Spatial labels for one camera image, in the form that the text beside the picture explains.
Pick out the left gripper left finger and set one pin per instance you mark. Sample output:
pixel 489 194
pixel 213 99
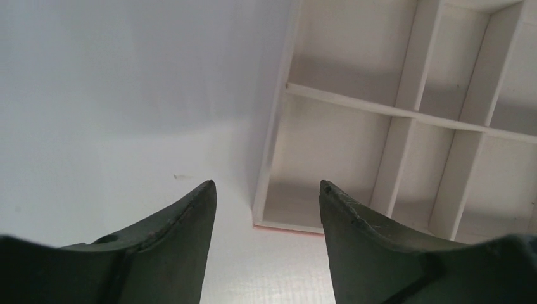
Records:
pixel 159 259

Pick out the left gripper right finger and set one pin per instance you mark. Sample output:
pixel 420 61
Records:
pixel 374 259

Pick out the pink compartment tray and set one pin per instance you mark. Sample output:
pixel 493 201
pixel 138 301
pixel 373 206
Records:
pixel 424 111

